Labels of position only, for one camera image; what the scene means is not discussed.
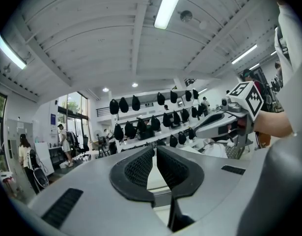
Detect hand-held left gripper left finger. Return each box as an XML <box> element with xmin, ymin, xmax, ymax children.
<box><xmin>27</xmin><ymin>146</ymin><xmax>173</xmax><ymax>236</ymax></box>

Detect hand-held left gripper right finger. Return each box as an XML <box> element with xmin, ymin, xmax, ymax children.
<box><xmin>156</xmin><ymin>145</ymin><xmax>250</xmax><ymax>236</ymax></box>

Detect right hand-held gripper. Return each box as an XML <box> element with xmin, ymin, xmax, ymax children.
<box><xmin>193</xmin><ymin>80</ymin><xmax>265</xmax><ymax>155</ymax></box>

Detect person's right forearm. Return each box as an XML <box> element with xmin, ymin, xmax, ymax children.
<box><xmin>253</xmin><ymin>110</ymin><xmax>298</xmax><ymax>139</ymax></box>

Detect person's right hand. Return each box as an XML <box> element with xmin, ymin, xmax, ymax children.
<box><xmin>227</xmin><ymin>120</ymin><xmax>247</xmax><ymax>135</ymax></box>

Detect crumpled white cloth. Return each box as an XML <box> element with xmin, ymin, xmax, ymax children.
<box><xmin>198</xmin><ymin>138</ymin><xmax>230</xmax><ymax>159</ymax></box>

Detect black office chair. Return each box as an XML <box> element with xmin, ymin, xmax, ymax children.
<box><xmin>74</xmin><ymin>135</ymin><xmax>92</xmax><ymax>161</ymax></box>

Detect white shelf unit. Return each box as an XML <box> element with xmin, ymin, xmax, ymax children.
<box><xmin>110</xmin><ymin>89</ymin><xmax>216</xmax><ymax>155</ymax></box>

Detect white low cabinet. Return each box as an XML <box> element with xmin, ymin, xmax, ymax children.
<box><xmin>33</xmin><ymin>141</ymin><xmax>55</xmax><ymax>176</ymax></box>

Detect person's white shirt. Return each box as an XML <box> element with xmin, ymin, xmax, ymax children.
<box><xmin>239</xmin><ymin>1</ymin><xmax>302</xmax><ymax>236</ymax></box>

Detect long ceiling tube light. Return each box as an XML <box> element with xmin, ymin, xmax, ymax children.
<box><xmin>230</xmin><ymin>44</ymin><xmax>259</xmax><ymax>65</ymax></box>
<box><xmin>0</xmin><ymin>34</ymin><xmax>28</xmax><ymax>70</ymax></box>
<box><xmin>154</xmin><ymin>0</ymin><xmax>188</xmax><ymax>30</ymax></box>

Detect rows of black caps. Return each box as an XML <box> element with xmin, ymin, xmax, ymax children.
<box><xmin>109</xmin><ymin>89</ymin><xmax>208</xmax><ymax>149</ymax></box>

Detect large glass window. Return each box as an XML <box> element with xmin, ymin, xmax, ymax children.
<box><xmin>56</xmin><ymin>91</ymin><xmax>89</xmax><ymax>143</ymax></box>

